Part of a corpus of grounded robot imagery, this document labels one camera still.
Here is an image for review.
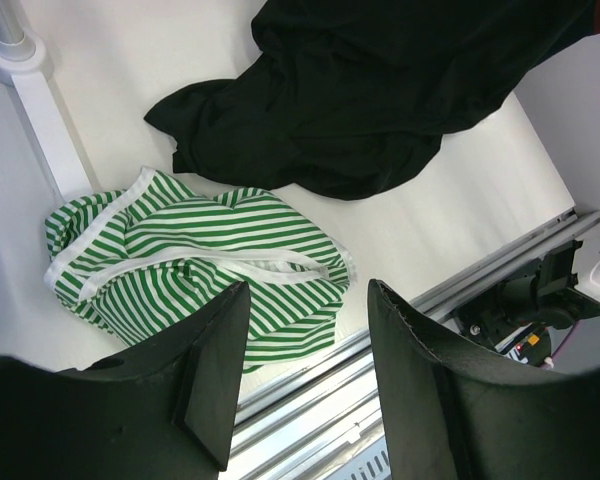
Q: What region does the aluminium mounting rail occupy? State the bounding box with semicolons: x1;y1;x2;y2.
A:
221;212;600;479

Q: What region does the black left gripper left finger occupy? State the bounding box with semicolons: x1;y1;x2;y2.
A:
0;282;250;479

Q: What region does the black tank top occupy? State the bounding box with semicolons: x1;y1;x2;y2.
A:
145;0;595;200

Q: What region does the white metal clothes rack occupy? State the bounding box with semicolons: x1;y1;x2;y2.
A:
0;1;92;201

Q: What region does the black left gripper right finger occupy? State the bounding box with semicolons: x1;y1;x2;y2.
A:
367;280;600;479

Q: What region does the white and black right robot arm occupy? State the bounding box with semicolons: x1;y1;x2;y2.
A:
453;236;600;368

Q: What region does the green white striped tank top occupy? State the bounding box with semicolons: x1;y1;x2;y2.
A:
44;168;356;373

